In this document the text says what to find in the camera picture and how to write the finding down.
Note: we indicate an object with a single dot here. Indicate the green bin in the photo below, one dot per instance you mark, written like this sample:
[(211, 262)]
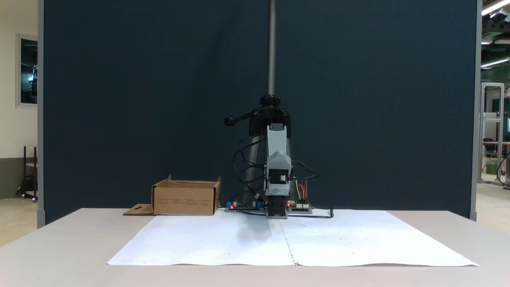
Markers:
[(491, 168)]

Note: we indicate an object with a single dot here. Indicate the brown cardboard box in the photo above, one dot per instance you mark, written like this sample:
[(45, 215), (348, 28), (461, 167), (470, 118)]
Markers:
[(183, 201)]

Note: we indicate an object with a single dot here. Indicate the aluminium profile frame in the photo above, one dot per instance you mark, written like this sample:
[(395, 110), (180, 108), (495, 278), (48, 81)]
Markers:
[(492, 84)]

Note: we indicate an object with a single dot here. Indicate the blue chair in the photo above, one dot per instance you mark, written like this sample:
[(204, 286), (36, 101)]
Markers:
[(489, 145)]

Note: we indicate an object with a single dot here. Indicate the blue power circuit board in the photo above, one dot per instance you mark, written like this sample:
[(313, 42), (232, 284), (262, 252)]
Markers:
[(243, 207)]

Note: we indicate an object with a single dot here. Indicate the white paper sheet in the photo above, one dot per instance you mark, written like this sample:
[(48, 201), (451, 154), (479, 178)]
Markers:
[(191, 243)]

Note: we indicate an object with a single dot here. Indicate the framed wall window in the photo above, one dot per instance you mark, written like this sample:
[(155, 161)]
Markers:
[(28, 71)]

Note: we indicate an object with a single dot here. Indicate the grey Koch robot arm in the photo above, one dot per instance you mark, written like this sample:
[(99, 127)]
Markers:
[(277, 137)]

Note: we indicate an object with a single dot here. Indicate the black tripod with metal column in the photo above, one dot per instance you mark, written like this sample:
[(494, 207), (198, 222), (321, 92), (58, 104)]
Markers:
[(271, 48)]

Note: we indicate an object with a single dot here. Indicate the fluorescent ceiling light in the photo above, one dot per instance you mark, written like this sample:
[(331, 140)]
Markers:
[(494, 63), (494, 7)]

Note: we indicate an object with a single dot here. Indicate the black metal rack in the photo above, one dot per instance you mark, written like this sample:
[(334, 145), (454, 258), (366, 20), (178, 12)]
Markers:
[(24, 167)]

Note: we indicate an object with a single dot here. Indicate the dark blue partition panel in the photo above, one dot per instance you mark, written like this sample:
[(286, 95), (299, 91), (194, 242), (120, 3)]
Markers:
[(139, 99)]

